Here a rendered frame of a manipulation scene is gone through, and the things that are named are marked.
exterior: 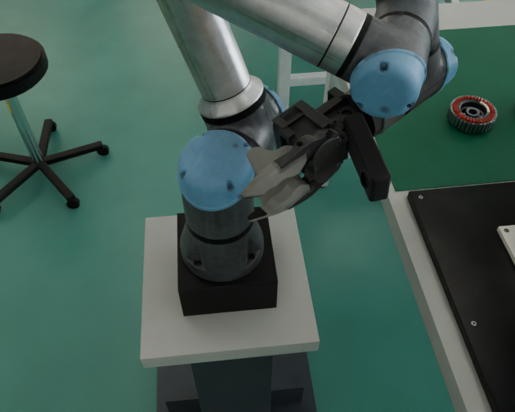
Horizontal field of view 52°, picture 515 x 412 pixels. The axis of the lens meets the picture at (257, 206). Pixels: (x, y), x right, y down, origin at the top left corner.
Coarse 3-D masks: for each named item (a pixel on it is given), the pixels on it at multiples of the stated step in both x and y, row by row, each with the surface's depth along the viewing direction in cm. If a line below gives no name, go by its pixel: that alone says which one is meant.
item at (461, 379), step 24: (504, 0) 170; (456, 24) 161; (480, 24) 161; (504, 24) 161; (408, 192) 118; (408, 216) 113; (408, 240) 109; (408, 264) 108; (432, 264) 105; (432, 288) 102; (432, 312) 98; (432, 336) 99; (456, 336) 95; (456, 360) 92; (456, 384) 90; (480, 384) 90; (456, 408) 91; (480, 408) 87
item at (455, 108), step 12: (468, 96) 133; (456, 108) 130; (468, 108) 131; (480, 108) 132; (492, 108) 130; (456, 120) 129; (468, 120) 127; (480, 120) 127; (492, 120) 128; (480, 132) 129
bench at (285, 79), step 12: (444, 0) 283; (456, 0) 275; (288, 60) 225; (288, 72) 229; (324, 72) 236; (288, 84) 234; (300, 84) 236; (312, 84) 236; (288, 96) 239; (288, 108) 244
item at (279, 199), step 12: (288, 180) 70; (300, 180) 69; (276, 192) 69; (288, 192) 68; (300, 192) 68; (264, 204) 68; (276, 204) 67; (288, 204) 68; (252, 216) 67; (264, 216) 66
